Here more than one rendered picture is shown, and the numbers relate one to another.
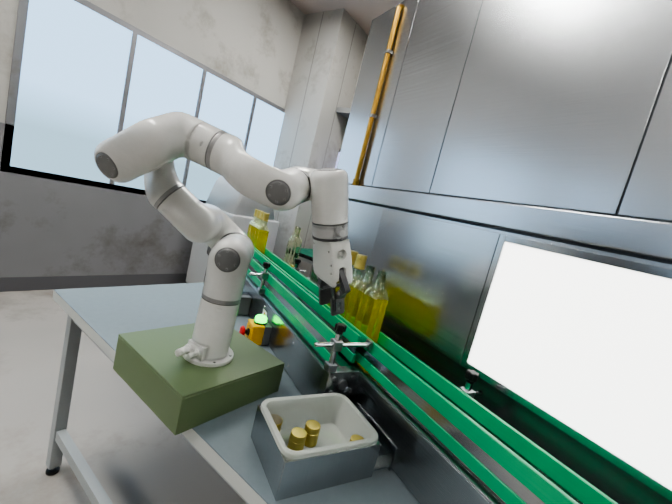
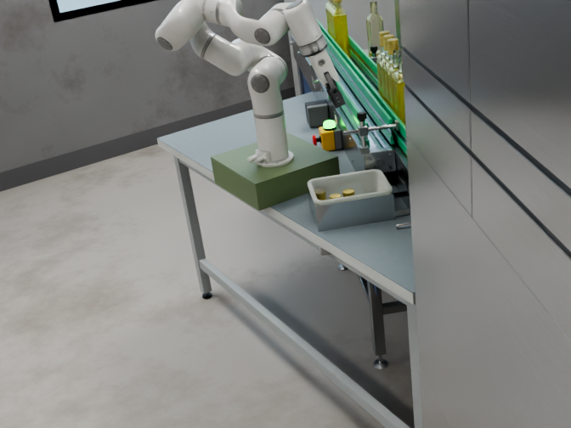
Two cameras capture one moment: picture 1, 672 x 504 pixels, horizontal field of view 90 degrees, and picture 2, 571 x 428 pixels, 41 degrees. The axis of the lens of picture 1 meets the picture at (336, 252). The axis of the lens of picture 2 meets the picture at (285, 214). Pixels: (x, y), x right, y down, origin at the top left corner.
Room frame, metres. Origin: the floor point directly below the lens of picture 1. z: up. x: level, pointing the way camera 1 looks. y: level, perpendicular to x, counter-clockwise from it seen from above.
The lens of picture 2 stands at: (-1.16, -0.82, 1.71)
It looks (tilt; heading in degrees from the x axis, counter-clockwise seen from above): 25 degrees down; 28
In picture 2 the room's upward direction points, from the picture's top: 8 degrees counter-clockwise
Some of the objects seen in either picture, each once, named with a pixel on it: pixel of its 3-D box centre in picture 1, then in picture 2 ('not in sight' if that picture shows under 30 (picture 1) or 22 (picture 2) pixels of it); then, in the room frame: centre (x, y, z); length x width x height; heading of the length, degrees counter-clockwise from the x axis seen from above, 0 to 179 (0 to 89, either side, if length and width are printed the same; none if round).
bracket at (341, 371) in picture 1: (339, 381); (379, 160); (0.84, -0.09, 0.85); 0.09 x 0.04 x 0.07; 121
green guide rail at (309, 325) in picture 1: (247, 263); (322, 66); (1.60, 0.40, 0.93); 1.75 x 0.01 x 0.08; 31
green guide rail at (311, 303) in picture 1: (262, 265); (340, 63); (1.64, 0.34, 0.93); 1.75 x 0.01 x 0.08; 31
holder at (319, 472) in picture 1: (324, 438); (359, 199); (0.69, -0.08, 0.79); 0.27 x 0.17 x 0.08; 121
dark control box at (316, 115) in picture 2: (238, 303); (317, 114); (1.40, 0.35, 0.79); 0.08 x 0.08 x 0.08; 31
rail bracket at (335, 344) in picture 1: (343, 347); (370, 132); (0.83, -0.08, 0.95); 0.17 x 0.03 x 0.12; 121
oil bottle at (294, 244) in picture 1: (292, 251); (375, 34); (1.76, 0.22, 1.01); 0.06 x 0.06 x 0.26; 39
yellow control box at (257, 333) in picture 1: (257, 332); (330, 138); (1.16, 0.20, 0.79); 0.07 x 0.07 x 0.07; 31
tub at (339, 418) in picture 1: (315, 436); (349, 198); (0.68, -0.05, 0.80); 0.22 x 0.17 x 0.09; 121
